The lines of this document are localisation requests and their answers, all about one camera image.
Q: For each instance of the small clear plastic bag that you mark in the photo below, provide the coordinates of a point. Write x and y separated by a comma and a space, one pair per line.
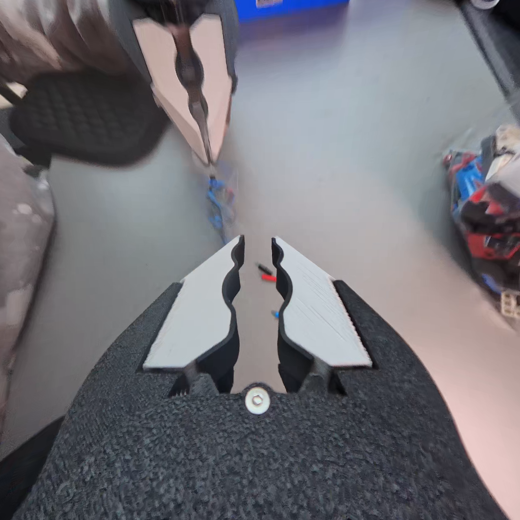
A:
219, 203

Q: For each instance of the grey desk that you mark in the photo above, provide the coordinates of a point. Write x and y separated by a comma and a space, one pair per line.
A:
345, 142

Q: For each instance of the large bag of toy bricks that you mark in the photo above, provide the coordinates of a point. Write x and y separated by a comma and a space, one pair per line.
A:
487, 211

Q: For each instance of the person's grey sweatshirt torso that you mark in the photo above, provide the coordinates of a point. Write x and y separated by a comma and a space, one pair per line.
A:
20, 243

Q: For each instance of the blue plastic storage bin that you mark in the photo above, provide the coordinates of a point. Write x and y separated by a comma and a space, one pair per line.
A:
292, 8

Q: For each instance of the person's left forearm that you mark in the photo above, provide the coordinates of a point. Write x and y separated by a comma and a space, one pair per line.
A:
48, 36

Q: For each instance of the red connector pin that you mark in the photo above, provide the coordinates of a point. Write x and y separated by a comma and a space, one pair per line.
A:
268, 278

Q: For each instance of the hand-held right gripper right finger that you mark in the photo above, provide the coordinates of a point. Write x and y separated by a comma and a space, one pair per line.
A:
325, 321

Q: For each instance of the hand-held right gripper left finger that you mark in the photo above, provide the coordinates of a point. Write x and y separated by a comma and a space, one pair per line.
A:
191, 321

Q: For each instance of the black connector pin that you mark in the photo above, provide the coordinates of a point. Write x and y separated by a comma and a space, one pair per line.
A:
264, 267

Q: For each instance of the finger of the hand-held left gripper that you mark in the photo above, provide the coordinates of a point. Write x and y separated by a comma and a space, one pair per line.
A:
158, 61
215, 61

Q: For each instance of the black chair armrest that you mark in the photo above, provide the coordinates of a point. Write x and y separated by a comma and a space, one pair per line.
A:
89, 118

